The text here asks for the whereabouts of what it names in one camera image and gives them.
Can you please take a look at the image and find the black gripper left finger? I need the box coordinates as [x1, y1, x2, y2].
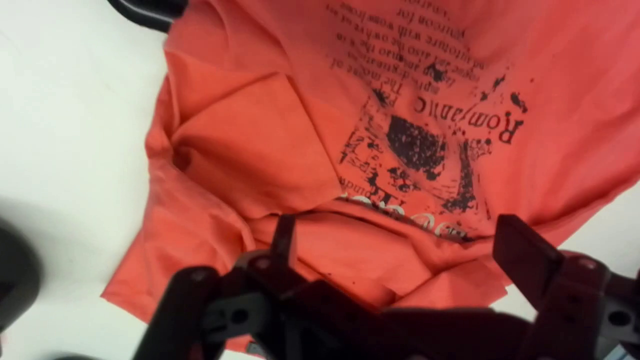
[132, 214, 317, 360]

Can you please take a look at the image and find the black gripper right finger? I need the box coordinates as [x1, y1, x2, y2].
[491, 214, 640, 360]

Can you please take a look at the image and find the red cloth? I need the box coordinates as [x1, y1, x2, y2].
[101, 0, 640, 352]

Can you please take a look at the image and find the black toy pot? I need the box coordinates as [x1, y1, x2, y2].
[0, 217, 46, 332]

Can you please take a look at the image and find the black grill tray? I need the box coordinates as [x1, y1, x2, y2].
[106, 0, 190, 34]

